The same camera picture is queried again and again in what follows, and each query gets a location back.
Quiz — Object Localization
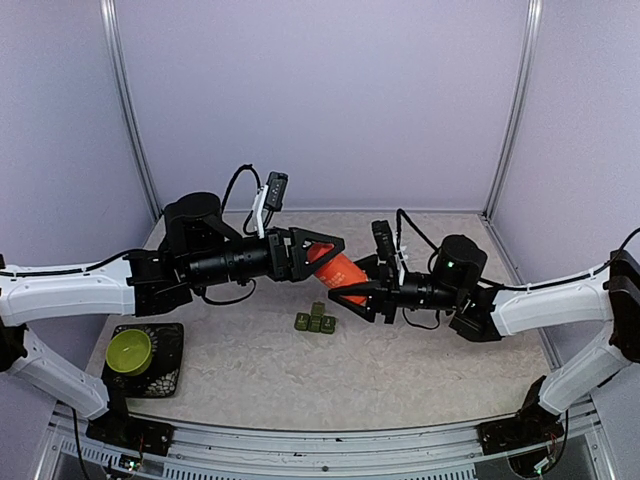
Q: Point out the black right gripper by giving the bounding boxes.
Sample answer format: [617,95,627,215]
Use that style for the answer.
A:
[328,254,463,325]

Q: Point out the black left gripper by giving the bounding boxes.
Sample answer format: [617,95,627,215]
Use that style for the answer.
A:
[187,227,346,288]

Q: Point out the red bottle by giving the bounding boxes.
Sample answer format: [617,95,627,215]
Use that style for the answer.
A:
[307,244,368,289]

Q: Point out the green pill organizer box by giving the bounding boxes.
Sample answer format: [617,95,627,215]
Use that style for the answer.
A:
[294,302,337,335]

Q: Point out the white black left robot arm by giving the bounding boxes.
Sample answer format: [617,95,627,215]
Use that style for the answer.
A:
[1,192,345,445]

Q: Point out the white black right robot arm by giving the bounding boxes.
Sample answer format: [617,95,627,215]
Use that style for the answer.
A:
[329,222,639,444]

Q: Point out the black patterned square plate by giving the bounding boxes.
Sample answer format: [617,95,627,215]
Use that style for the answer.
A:
[101,323,184,399]

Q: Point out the green bowl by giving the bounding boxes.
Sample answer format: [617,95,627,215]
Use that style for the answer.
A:
[105,329,153,376]

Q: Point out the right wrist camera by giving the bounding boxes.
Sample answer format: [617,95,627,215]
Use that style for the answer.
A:
[371,220,396,262]

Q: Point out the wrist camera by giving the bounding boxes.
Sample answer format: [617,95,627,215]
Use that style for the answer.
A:
[264,171,289,212]
[371,220,396,262]

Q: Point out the right camera black cable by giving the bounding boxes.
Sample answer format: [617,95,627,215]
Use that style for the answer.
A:
[395,208,441,271]

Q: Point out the camera black cable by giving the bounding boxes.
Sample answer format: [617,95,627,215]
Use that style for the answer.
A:
[395,208,441,271]
[221,163,264,236]

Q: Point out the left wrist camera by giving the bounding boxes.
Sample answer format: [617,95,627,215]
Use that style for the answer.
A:
[264,171,289,212]

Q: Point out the left camera black cable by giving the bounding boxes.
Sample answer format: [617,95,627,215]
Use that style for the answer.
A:
[221,163,264,236]

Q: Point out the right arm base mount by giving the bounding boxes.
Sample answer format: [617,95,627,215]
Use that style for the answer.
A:
[477,376,565,455]

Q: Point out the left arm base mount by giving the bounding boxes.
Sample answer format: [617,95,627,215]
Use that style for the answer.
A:
[86,416,175,456]

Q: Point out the right aluminium frame post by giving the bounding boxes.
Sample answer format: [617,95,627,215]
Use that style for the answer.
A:
[483,0,544,223]

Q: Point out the aluminium frame post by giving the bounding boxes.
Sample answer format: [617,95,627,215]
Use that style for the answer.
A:
[483,0,544,223]
[100,0,162,221]

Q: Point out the front aluminium rail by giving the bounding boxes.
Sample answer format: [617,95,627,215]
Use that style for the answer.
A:
[27,399,622,479]

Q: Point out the left aluminium frame post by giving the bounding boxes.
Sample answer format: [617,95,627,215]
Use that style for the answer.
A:
[100,0,162,221]

